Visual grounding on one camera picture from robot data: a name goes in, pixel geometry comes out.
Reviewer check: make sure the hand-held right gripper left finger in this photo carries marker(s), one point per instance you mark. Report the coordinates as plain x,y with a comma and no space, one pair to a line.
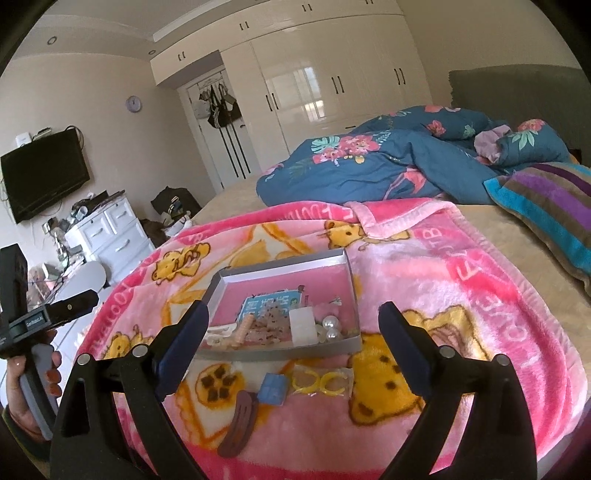
182,346

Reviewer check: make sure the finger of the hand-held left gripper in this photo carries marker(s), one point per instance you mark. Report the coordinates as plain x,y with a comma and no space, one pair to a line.
74,304

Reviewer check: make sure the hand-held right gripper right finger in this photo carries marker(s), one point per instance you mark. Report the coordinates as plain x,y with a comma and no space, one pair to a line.
408,353

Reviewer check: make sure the white hair clip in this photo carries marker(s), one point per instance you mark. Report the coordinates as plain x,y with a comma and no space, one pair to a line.
219,334

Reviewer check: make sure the beige braided hair clip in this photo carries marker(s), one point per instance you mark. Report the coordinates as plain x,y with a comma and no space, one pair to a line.
242,330

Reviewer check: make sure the pearl hair clip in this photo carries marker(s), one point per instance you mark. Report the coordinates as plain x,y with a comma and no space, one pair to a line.
330,330

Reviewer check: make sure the yellow rings packet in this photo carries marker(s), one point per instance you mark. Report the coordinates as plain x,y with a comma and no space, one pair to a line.
323,381

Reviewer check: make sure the beige spotted fabric scrunchie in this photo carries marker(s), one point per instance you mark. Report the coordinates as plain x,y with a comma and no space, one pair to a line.
270,325

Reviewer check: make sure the brown hair clip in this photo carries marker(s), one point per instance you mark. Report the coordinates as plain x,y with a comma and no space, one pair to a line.
238,424

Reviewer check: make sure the small blue box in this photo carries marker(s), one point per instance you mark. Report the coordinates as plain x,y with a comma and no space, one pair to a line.
273,390

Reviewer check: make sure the grey cardboard box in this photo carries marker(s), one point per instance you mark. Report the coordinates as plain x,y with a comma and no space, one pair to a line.
286,354

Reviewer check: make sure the person's left hand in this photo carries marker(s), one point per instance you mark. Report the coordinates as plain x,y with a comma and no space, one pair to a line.
23,410

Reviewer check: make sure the white board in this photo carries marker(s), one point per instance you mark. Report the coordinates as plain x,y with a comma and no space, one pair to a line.
78,279

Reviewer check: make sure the desk clutter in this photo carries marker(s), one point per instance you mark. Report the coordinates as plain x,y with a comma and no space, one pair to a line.
44,277

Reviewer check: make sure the pink printed blanket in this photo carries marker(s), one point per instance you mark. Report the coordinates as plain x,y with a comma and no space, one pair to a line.
461,300

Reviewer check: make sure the white drawer cabinet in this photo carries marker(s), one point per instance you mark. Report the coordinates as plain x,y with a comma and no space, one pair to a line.
115,235

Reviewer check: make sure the blue booklet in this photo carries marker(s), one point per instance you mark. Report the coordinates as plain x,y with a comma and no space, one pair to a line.
261,304

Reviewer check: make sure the clutter on cabinet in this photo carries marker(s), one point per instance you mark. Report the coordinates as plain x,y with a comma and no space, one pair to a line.
94,205

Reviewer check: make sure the dark bag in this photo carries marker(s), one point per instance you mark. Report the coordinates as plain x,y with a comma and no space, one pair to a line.
173,203

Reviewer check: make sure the bed with beige sheet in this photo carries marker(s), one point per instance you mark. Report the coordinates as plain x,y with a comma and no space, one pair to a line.
517,249

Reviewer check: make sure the white router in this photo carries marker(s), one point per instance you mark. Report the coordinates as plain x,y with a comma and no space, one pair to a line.
22,139

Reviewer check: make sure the blue floral quilt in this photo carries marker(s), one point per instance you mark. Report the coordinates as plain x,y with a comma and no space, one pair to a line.
369,170

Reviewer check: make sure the white door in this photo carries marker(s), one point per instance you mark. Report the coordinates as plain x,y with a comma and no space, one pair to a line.
198,152

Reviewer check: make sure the striped pillow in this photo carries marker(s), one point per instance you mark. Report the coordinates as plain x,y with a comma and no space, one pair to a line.
545,207

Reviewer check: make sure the hanging bags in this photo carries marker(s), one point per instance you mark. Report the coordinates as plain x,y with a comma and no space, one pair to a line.
219,108

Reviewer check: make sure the white glossy wardrobe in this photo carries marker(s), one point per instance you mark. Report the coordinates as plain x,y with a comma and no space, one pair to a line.
323,83

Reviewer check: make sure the green headboard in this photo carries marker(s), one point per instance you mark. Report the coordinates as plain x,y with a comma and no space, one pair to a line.
508,87

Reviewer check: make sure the black wall television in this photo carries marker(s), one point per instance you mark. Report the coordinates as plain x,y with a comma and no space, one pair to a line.
44,177

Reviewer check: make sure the purple wall clock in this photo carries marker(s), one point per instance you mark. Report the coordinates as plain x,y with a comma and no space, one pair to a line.
134,104

